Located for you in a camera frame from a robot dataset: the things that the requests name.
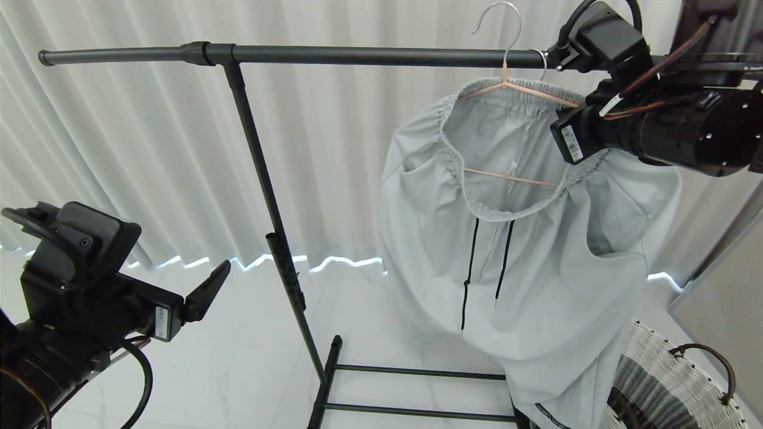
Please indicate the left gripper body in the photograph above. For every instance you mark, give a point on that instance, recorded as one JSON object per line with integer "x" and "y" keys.
{"x": 119, "y": 310}

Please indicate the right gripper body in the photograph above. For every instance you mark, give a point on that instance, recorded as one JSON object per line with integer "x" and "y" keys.
{"x": 656, "y": 137}

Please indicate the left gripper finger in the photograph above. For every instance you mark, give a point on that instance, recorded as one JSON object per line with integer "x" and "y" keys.
{"x": 205, "y": 298}

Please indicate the pale grey shorts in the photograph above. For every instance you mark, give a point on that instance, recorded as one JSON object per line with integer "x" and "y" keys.
{"x": 536, "y": 268}

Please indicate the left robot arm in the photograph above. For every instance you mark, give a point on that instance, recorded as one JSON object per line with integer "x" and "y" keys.
{"x": 30, "y": 381}

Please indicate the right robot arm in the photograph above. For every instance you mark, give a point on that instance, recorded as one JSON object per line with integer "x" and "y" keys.
{"x": 733, "y": 36}

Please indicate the white laundry basket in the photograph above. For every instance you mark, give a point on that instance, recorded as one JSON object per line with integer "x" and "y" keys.
{"x": 667, "y": 381}

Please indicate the black clothes rack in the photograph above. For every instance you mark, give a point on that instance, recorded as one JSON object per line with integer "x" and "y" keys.
{"x": 357, "y": 55}

